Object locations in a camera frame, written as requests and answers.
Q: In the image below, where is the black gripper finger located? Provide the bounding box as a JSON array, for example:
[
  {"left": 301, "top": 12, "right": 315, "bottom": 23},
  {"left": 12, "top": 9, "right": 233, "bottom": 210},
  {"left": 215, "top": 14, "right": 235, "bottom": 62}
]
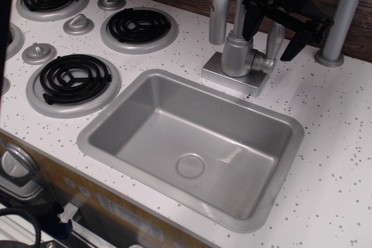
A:
[
  {"left": 242, "top": 2, "right": 264, "bottom": 41},
  {"left": 280, "top": 30, "right": 309, "bottom": 62}
]

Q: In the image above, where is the silver faucet lever handle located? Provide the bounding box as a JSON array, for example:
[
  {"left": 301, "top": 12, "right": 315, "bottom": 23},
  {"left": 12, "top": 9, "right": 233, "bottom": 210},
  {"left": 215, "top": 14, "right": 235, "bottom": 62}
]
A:
[{"left": 252, "top": 22, "right": 285, "bottom": 74}]

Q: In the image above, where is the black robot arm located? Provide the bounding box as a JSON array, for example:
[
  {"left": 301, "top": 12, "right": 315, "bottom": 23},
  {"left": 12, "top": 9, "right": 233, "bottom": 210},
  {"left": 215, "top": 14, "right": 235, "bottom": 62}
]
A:
[{"left": 242, "top": 0, "right": 334, "bottom": 61}]

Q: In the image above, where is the grey vertical support pole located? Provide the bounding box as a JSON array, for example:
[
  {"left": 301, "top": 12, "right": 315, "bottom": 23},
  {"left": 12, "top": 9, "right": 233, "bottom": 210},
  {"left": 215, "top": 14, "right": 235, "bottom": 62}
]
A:
[{"left": 315, "top": 0, "right": 359, "bottom": 68}]

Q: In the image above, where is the silver toy faucet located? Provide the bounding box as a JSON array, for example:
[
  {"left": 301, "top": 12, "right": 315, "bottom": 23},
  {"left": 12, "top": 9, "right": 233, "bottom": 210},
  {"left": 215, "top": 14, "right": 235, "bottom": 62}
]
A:
[{"left": 201, "top": 0, "right": 269, "bottom": 97}]

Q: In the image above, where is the back right stove burner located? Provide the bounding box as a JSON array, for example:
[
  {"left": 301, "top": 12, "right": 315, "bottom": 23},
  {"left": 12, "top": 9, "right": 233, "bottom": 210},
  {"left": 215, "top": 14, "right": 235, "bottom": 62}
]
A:
[{"left": 100, "top": 8, "right": 178, "bottom": 55}]

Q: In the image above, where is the grey plastic sink basin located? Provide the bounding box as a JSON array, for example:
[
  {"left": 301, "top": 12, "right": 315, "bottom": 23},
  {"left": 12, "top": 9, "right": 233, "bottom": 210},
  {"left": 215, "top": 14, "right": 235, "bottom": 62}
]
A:
[{"left": 77, "top": 69, "right": 304, "bottom": 233}]

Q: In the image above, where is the silver knob back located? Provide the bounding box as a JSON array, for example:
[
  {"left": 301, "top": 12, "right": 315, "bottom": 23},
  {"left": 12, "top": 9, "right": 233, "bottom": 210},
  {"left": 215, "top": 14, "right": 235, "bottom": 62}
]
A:
[{"left": 97, "top": 0, "right": 126, "bottom": 11}]

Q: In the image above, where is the silver knob middle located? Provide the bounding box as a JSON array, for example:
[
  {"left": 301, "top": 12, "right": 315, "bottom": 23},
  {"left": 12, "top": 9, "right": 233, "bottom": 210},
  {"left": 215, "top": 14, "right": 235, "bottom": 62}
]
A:
[{"left": 63, "top": 13, "right": 94, "bottom": 36}]

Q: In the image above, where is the front right stove burner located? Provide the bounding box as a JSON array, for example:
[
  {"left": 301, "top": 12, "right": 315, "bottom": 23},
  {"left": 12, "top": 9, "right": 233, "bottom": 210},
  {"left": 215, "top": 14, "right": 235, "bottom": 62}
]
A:
[{"left": 26, "top": 54, "right": 121, "bottom": 118}]

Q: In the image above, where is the back left stove burner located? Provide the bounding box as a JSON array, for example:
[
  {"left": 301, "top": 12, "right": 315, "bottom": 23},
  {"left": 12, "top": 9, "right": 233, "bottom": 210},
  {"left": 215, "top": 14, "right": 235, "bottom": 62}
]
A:
[{"left": 16, "top": 0, "right": 88, "bottom": 22}]

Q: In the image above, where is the silver knob front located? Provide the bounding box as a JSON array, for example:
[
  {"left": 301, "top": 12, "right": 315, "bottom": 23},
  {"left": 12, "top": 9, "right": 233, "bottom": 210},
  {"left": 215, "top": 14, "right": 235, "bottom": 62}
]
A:
[{"left": 22, "top": 43, "right": 56, "bottom": 65}]

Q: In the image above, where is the left edge stove burner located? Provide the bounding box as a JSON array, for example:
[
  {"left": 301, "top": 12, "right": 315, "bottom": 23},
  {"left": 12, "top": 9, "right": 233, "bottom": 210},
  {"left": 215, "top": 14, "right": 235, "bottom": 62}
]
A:
[{"left": 6, "top": 23, "right": 24, "bottom": 60}]

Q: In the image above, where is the silver knob left edge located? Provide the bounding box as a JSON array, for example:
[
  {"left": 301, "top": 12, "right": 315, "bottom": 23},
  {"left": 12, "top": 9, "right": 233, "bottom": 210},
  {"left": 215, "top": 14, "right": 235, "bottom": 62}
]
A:
[{"left": 2, "top": 77, "right": 10, "bottom": 94}]

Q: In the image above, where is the silver oven dial knob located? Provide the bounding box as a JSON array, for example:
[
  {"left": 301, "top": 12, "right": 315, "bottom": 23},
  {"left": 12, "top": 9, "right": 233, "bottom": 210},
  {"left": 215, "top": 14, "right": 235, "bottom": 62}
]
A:
[{"left": 1, "top": 143, "right": 38, "bottom": 186}]

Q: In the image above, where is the dark blurred foreground post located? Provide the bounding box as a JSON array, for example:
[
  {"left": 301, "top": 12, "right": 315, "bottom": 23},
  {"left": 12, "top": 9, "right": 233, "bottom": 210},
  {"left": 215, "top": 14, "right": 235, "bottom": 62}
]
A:
[{"left": 1, "top": 0, "right": 12, "bottom": 94}]

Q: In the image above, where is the silver oven door handle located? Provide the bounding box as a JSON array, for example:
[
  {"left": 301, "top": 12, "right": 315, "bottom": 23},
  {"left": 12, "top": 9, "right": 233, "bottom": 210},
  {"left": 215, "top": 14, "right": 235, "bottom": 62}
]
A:
[{"left": 1, "top": 177, "right": 44, "bottom": 203}]

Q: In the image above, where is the black cable lower left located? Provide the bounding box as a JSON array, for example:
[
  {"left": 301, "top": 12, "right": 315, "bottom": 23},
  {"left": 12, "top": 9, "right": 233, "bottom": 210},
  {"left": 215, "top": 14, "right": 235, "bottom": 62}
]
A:
[{"left": 0, "top": 206, "right": 43, "bottom": 244}]

